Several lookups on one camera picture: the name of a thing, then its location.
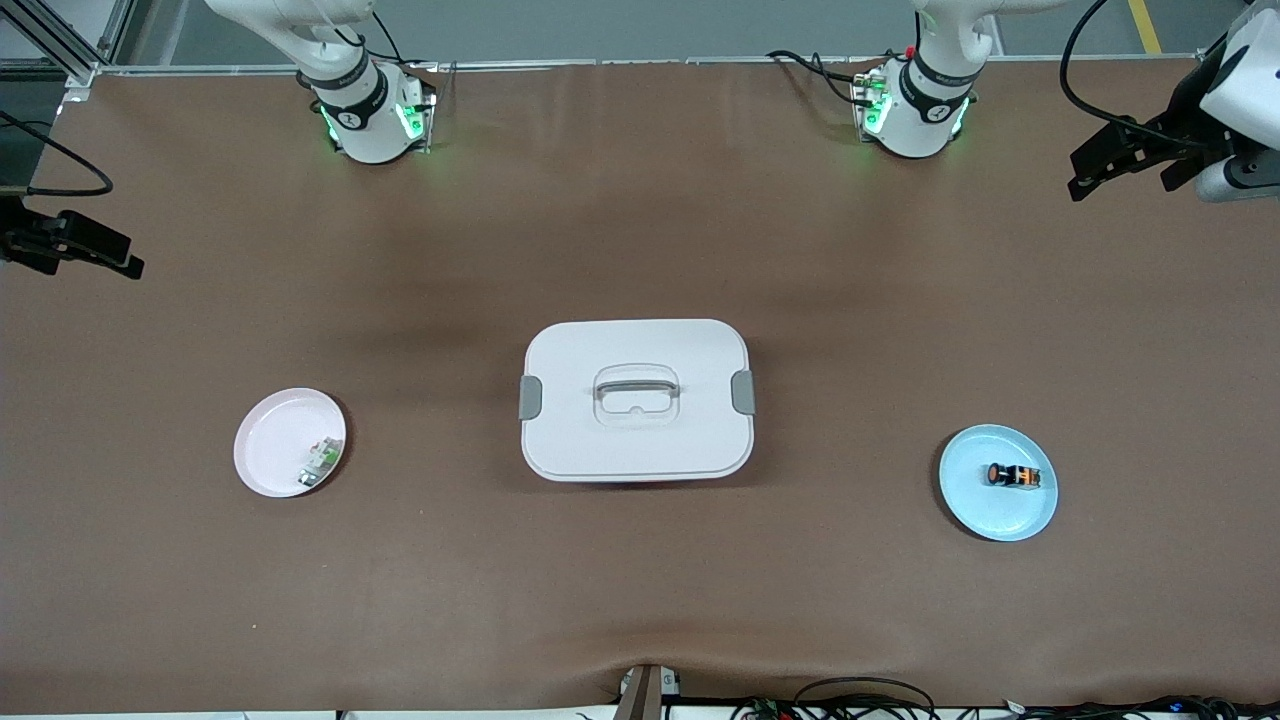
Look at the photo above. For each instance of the pink plate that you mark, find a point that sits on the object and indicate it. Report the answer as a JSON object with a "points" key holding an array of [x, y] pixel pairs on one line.
{"points": [[280, 430]]}

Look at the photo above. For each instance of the brown table mat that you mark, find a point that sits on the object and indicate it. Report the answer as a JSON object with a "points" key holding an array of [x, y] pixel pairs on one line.
{"points": [[640, 600]]}

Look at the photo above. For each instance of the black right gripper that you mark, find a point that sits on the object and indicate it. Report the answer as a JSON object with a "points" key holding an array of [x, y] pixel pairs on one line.
{"points": [[22, 243]]}

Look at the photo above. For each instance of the light blue plate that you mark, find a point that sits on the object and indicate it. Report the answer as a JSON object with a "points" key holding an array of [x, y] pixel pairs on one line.
{"points": [[1000, 515]]}

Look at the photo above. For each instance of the white lidded storage box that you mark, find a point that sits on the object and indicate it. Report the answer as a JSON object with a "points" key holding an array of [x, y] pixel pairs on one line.
{"points": [[640, 445]]}

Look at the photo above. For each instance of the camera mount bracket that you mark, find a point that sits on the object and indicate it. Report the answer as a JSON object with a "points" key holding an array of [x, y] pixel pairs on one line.
{"points": [[645, 695]]}

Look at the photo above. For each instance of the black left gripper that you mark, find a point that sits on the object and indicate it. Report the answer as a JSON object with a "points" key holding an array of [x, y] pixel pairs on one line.
{"points": [[1186, 112]]}

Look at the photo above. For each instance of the small green switch part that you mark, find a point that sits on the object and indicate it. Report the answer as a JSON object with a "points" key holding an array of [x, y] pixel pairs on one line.
{"points": [[320, 462]]}

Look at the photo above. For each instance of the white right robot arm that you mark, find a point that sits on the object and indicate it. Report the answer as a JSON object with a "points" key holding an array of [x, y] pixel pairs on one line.
{"points": [[365, 120]]}

